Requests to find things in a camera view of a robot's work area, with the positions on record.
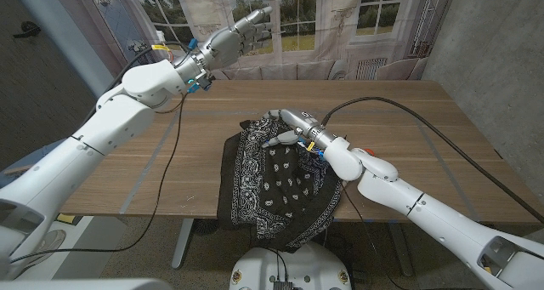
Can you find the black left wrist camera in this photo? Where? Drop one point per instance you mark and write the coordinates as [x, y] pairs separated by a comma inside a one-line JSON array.
[[202, 83]]

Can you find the grey white sneaker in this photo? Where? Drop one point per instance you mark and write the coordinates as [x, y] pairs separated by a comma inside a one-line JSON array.
[[53, 241]]

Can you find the black wall fixture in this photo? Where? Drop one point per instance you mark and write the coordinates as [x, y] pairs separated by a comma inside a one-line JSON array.
[[27, 28]]

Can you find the white robot torso edge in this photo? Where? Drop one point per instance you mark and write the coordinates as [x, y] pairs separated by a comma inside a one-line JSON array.
[[85, 285]]

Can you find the black paisley bandana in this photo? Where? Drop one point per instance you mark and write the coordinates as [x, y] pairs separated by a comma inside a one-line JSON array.
[[280, 188]]

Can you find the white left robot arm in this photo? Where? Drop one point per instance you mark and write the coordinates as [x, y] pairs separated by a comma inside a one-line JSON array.
[[106, 128]]

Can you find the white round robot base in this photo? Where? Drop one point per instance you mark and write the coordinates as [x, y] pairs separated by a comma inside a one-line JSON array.
[[297, 271]]

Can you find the printed window backdrop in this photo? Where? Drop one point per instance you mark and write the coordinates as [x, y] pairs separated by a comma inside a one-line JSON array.
[[314, 22]]

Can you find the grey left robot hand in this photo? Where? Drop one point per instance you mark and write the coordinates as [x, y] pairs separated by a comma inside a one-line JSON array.
[[229, 45]]

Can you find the white table leg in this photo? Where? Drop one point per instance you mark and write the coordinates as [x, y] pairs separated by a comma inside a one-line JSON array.
[[183, 243]]

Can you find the yellow black object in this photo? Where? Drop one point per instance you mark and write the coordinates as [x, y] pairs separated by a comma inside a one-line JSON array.
[[66, 218]]

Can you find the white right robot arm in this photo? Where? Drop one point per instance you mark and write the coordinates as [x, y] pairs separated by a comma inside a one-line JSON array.
[[425, 209]]

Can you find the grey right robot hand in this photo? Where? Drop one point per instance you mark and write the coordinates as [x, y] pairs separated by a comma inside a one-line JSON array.
[[302, 122]]

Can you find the white pillar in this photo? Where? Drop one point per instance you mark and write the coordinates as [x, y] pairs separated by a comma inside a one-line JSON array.
[[64, 35]]

